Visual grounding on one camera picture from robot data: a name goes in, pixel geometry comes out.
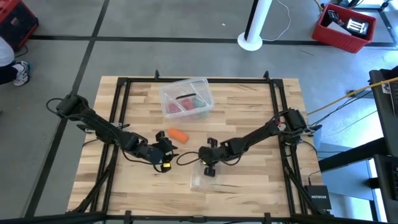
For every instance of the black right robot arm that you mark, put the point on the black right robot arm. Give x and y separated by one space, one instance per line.
258 137

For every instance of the orange elastic bandage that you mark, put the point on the orange elastic bandage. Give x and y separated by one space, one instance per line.
178 135

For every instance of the clear plastic storage bin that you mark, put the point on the clear plastic storage bin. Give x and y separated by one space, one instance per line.
202 88

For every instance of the red plastic crate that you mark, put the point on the red plastic crate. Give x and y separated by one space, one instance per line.
335 39

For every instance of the black desk crossbar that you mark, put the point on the black desk crossbar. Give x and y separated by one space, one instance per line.
351 155

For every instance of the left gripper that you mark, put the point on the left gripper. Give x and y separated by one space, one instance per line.
152 154

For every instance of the clear plastic zip bag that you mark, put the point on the clear plastic zip bag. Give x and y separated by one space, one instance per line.
202 183

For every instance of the black metal table frame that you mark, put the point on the black metal table frame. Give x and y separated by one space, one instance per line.
236 80

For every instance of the black desk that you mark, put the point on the black desk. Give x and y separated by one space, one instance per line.
382 118
385 186

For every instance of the person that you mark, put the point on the person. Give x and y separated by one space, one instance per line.
6 53

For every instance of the green bandage roll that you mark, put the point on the green bandage roll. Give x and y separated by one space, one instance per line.
199 102

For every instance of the grey flat sheet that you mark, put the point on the grey flat sheet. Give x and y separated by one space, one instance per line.
339 28

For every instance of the red and black crate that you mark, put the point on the red and black crate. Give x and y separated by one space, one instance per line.
21 21

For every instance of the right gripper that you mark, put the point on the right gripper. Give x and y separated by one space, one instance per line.
222 152

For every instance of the black device with white stripes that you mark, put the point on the black device with white stripes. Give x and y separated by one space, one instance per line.
357 26

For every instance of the red bandage roll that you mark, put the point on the red bandage roll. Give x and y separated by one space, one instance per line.
187 104

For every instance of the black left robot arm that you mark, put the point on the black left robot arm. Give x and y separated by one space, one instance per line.
102 127

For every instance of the black network switch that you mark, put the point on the black network switch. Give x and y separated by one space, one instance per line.
318 197

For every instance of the pink bandage roll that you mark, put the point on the pink bandage roll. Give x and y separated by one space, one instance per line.
173 108

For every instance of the white tower fan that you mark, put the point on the white tower fan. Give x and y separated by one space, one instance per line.
261 21

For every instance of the small black device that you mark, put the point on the small black device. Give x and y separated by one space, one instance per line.
332 15

